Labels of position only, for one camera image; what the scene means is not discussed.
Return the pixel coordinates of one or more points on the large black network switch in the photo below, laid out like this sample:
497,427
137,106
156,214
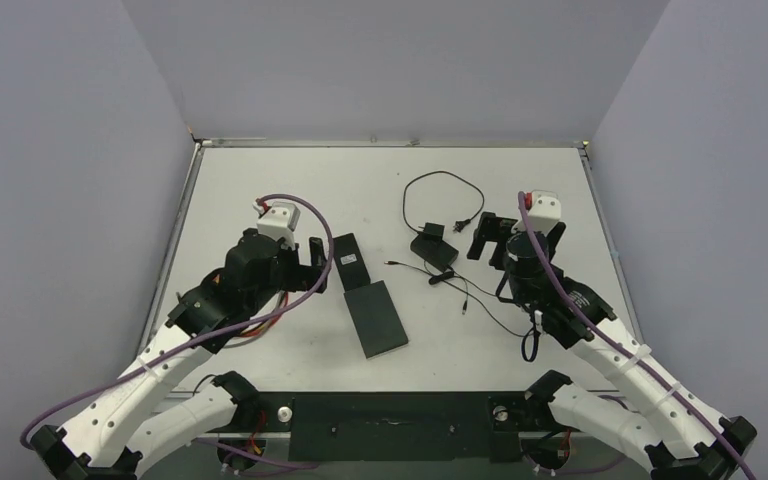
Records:
376,320

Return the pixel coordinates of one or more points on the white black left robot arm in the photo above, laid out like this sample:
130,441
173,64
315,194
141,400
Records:
111,431

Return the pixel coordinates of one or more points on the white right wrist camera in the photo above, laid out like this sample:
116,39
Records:
543,209

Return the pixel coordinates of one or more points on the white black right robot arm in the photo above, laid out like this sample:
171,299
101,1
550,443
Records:
659,424

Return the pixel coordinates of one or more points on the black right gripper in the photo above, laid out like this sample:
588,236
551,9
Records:
502,237

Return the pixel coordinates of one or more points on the black power adapter brick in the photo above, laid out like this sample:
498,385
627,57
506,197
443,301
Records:
430,246

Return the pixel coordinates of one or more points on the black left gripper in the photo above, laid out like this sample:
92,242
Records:
301,273

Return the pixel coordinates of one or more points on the black mounting base plate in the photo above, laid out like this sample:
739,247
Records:
500,426

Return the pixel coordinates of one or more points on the small black labelled switch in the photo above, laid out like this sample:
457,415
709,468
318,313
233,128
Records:
350,263

